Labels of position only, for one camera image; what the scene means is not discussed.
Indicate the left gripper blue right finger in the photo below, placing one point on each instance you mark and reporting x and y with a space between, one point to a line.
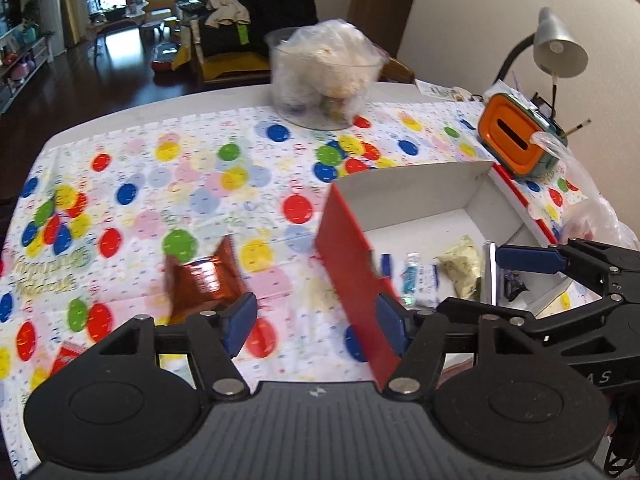
394 321

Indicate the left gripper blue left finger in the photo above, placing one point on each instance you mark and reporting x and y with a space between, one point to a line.
236 323

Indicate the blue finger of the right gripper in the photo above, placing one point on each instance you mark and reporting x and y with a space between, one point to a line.
464 315
530 259

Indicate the white blue snack packet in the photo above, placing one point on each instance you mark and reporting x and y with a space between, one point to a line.
428 280

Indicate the black snack packet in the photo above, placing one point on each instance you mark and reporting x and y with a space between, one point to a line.
512 285

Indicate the small blue candy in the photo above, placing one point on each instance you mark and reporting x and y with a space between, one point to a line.
409 278

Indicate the cream yellow snack packet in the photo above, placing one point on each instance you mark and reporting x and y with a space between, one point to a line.
463 265

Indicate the silver foil snack packet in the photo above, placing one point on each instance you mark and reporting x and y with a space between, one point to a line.
489 281

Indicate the brown foil snack bag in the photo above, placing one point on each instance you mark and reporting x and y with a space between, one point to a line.
212 282

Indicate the red checkered snack bag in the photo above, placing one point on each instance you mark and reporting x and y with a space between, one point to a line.
66 354

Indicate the clear container with bagged snacks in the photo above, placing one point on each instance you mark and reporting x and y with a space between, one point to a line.
321 74

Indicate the clear plastic bag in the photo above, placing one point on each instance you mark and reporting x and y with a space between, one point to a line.
592 217

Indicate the red white cardboard box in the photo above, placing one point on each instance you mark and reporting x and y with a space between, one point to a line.
374 219

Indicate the orange green tissue box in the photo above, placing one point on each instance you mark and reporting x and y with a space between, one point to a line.
506 128

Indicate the pencil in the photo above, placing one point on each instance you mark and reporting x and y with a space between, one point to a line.
580 126

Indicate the balloon birthday tablecloth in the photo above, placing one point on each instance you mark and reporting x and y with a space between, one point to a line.
87 241

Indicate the grey desk lamp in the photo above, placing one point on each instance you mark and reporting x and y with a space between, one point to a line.
556 52

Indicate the dark sofa with clothes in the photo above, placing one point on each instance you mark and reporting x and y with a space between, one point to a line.
225 39

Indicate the tv console shelf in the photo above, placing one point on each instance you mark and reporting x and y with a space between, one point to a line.
23 54

